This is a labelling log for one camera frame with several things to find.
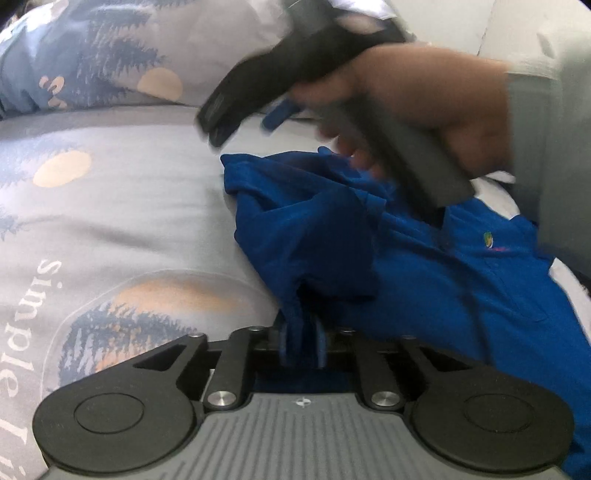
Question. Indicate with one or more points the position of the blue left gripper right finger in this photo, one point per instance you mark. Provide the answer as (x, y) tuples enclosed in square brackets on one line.
[(321, 342)]

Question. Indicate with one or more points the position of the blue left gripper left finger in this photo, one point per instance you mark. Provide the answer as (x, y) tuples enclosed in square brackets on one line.
[(284, 343)]

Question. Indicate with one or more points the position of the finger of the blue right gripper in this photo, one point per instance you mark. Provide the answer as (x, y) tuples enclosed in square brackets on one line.
[(279, 114)]

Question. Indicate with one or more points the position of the blue polo shirt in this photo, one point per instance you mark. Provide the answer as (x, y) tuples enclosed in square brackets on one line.
[(336, 246)]

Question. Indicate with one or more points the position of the person's right hand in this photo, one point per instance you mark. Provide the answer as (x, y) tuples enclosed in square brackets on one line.
[(461, 97)]

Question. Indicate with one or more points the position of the light grey right sleeve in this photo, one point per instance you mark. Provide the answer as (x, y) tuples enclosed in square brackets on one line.
[(549, 99)]

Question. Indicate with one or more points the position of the patterned grey bed sheet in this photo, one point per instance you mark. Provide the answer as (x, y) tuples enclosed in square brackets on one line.
[(138, 341)]

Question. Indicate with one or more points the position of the patterned grey duvet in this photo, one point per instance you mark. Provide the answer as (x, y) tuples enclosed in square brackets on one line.
[(75, 55)]

